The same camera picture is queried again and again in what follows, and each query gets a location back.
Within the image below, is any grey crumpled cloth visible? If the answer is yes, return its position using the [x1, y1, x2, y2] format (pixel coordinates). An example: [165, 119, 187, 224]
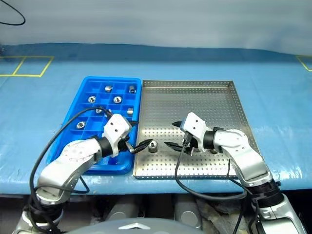
[197, 197, 252, 234]

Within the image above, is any blue divided plastic tray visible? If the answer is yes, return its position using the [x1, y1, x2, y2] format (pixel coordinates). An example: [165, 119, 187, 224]
[46, 76, 143, 175]

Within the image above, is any grey rounded cylinder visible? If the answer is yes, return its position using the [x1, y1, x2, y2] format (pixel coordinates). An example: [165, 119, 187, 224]
[173, 195, 203, 229]
[107, 196, 144, 221]

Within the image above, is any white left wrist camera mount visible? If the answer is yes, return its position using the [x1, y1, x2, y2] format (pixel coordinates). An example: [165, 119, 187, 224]
[101, 113, 133, 158]

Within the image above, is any grey robot torso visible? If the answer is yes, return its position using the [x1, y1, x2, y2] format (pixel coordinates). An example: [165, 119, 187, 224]
[75, 217, 208, 234]

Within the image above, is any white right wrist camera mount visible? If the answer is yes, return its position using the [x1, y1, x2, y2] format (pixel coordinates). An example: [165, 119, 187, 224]
[179, 112, 210, 152]

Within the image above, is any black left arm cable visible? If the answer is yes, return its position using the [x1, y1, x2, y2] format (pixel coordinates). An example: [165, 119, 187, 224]
[24, 106, 113, 234]

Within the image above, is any thin black background cable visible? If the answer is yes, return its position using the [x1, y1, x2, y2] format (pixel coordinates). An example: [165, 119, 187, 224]
[0, 0, 26, 26]

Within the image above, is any blue table cover sheet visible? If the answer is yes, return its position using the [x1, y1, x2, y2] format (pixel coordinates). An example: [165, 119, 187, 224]
[0, 43, 312, 195]

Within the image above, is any perforated steel tray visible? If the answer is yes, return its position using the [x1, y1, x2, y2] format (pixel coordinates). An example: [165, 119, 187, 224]
[133, 79, 259, 180]

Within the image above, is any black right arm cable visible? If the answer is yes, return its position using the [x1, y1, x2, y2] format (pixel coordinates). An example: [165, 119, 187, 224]
[174, 133, 281, 234]

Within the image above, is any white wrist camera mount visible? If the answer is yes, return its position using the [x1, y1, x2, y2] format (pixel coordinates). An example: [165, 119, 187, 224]
[179, 112, 210, 152]
[101, 113, 133, 158]

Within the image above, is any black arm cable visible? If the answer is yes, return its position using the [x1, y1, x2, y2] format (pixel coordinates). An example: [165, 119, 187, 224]
[174, 133, 281, 234]
[24, 106, 113, 234]

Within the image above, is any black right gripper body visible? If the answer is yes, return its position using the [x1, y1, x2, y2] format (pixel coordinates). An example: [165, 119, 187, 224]
[181, 137, 203, 157]

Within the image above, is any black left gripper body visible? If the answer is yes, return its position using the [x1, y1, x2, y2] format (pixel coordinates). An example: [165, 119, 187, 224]
[118, 136, 136, 154]

